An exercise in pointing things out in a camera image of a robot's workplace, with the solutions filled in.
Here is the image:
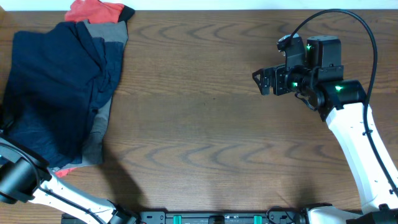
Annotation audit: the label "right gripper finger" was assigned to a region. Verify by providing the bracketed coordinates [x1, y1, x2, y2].
[252, 69, 264, 88]
[260, 68, 274, 95]

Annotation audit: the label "navy shorts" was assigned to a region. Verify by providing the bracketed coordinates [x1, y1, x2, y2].
[92, 37, 127, 109]
[2, 22, 101, 167]

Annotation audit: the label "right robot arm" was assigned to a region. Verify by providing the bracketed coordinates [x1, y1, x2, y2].
[252, 35, 397, 223]

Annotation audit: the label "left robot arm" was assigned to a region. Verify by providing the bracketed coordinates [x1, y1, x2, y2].
[1, 135, 140, 224]

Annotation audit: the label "grey shorts in pile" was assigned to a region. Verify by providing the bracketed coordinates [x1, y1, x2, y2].
[53, 21, 128, 177]

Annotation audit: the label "red garment with black trim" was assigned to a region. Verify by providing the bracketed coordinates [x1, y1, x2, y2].
[54, 0, 136, 179]

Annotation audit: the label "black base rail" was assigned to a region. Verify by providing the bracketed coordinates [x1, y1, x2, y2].
[60, 210, 312, 224]

